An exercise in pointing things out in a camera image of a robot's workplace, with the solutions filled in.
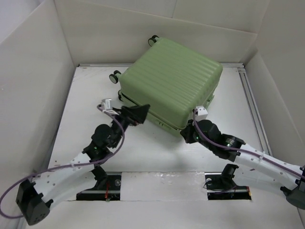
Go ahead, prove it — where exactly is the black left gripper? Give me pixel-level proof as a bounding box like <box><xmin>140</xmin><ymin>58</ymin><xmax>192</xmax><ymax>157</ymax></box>
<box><xmin>111</xmin><ymin>104</ymin><xmax>150</xmax><ymax>148</ymax></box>

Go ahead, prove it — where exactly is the green suitcase blue lining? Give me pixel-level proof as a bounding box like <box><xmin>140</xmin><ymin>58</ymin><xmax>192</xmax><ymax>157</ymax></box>
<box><xmin>109</xmin><ymin>35</ymin><xmax>223</xmax><ymax>137</ymax></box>

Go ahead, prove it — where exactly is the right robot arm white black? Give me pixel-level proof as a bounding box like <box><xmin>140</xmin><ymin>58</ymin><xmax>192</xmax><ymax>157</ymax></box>
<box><xmin>180</xmin><ymin>119</ymin><xmax>305</xmax><ymax>209</ymax></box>

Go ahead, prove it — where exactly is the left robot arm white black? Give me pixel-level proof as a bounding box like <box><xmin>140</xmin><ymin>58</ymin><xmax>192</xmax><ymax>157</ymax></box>
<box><xmin>16</xmin><ymin>101</ymin><xmax>150</xmax><ymax>226</ymax></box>

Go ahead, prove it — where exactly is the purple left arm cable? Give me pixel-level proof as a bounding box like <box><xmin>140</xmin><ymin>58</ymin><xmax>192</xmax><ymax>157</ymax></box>
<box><xmin>0</xmin><ymin>104</ymin><xmax>125</xmax><ymax>219</ymax></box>

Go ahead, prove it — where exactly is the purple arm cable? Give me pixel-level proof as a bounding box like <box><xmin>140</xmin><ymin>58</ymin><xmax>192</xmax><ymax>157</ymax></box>
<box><xmin>192</xmin><ymin>109</ymin><xmax>305</xmax><ymax>179</ymax></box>
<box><xmin>0</xmin><ymin>104</ymin><xmax>125</xmax><ymax>219</ymax></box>

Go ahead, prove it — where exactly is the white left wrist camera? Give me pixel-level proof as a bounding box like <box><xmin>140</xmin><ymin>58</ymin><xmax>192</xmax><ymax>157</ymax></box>
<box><xmin>97</xmin><ymin>99</ymin><xmax>118</xmax><ymax>115</ymax></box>

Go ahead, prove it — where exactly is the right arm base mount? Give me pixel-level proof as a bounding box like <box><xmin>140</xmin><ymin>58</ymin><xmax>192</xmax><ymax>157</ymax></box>
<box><xmin>203</xmin><ymin>164</ymin><xmax>252</xmax><ymax>200</ymax></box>

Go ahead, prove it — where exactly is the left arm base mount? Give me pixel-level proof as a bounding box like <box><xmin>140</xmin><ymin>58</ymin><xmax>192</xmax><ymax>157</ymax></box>
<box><xmin>76</xmin><ymin>167</ymin><xmax>122</xmax><ymax>202</ymax></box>

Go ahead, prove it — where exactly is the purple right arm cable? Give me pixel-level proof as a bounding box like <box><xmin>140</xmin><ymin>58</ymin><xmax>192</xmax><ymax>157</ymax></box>
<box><xmin>192</xmin><ymin>109</ymin><xmax>305</xmax><ymax>179</ymax></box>

